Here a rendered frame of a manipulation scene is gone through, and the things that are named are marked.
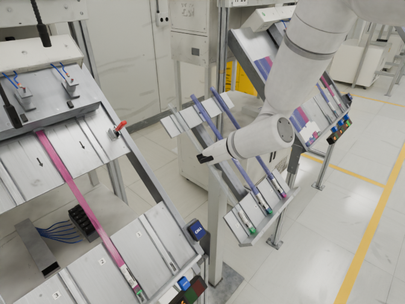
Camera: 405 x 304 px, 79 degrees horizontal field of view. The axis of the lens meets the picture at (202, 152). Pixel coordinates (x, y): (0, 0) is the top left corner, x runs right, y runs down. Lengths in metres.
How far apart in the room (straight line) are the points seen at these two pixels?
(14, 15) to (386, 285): 2.00
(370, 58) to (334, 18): 4.37
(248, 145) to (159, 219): 0.34
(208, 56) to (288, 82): 1.04
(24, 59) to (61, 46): 0.10
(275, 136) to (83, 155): 0.51
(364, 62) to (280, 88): 4.34
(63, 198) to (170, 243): 0.63
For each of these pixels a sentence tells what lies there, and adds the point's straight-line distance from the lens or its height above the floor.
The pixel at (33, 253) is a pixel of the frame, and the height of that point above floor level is 0.66.
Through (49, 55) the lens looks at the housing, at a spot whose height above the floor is 1.24.
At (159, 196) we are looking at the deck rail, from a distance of 0.78.
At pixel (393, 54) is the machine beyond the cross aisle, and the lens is 6.22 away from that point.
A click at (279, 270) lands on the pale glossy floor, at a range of 1.68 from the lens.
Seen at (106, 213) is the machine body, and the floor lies 0.62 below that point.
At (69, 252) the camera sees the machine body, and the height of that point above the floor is 0.62.
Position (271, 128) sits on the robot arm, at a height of 1.13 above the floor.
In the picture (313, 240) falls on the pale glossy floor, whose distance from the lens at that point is 1.88.
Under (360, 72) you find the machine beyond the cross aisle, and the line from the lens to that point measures 4.85.
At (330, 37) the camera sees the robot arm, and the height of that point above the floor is 1.33.
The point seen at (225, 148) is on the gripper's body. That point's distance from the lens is 0.68.
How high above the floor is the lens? 1.39
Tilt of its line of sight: 34 degrees down
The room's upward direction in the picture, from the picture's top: straight up
